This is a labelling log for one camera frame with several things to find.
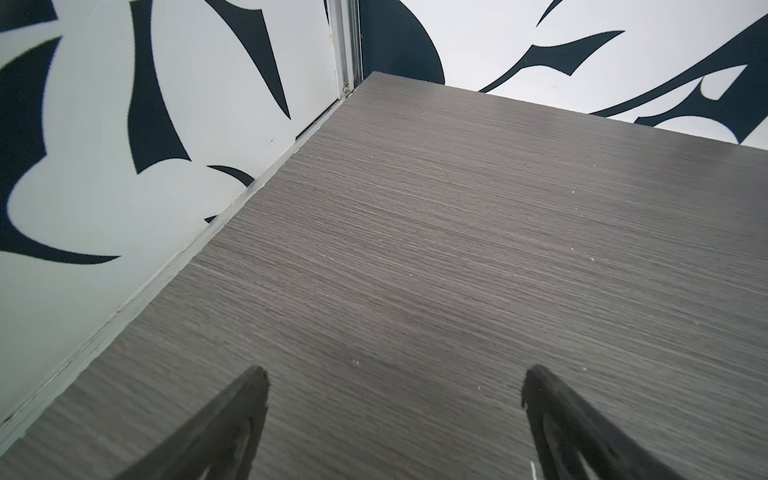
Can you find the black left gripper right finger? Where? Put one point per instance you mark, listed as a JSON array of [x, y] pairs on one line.
[[571, 436]]

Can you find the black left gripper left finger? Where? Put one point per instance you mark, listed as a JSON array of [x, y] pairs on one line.
[[218, 442]]

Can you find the aluminium cage frame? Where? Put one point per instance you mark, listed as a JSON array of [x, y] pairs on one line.
[[345, 26]]

